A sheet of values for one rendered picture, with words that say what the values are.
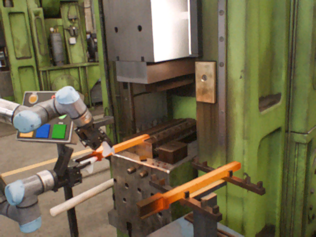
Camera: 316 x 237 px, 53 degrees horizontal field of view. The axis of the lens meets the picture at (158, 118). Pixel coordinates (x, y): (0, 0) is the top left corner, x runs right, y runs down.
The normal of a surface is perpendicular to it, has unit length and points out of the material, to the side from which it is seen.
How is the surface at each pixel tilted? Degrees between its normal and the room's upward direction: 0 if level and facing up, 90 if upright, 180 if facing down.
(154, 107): 90
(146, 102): 90
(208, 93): 90
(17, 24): 89
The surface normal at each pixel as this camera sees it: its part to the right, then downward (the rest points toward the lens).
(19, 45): 0.51, 0.18
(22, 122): -0.15, 0.28
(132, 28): -0.65, 0.24
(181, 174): 0.75, 0.14
